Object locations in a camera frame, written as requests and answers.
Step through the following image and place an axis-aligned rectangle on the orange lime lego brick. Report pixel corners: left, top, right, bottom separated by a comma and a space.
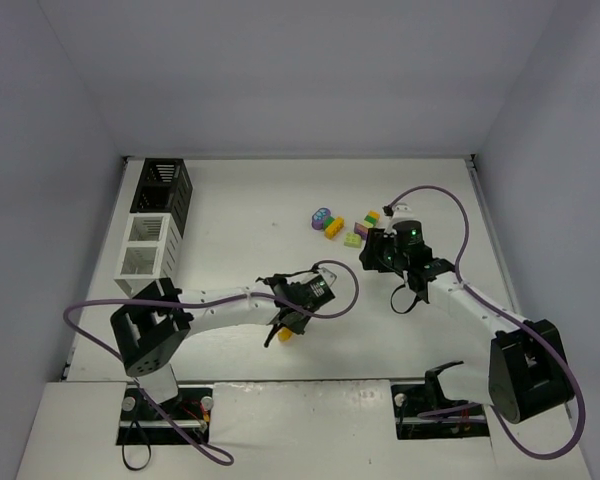
277, 327, 293, 343

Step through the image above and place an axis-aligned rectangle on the black slotted container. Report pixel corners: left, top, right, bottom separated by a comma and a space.
130, 158, 194, 237

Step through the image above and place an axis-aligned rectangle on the purple and lime lego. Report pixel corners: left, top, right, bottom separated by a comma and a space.
353, 221, 374, 240

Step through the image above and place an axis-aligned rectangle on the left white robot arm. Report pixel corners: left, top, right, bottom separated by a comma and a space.
110, 267, 337, 378

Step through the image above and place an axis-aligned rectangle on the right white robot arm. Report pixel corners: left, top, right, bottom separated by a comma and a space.
360, 220, 575, 424

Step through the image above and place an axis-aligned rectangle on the purple round paw lego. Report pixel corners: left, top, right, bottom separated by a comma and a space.
311, 207, 331, 230

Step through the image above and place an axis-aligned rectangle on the white slotted container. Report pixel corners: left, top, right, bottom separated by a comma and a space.
114, 213, 182, 298

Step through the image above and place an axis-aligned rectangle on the purple cable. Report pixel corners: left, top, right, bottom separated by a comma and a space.
394, 185, 587, 459
63, 259, 359, 466

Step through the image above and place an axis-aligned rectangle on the orange and green lego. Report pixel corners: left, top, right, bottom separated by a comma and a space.
323, 216, 345, 239

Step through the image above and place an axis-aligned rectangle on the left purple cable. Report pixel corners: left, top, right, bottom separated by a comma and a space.
63, 259, 359, 466

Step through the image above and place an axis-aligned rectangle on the orange green stacked lego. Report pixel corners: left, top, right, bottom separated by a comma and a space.
363, 210, 380, 228

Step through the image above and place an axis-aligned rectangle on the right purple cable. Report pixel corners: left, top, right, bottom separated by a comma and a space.
394, 185, 587, 459

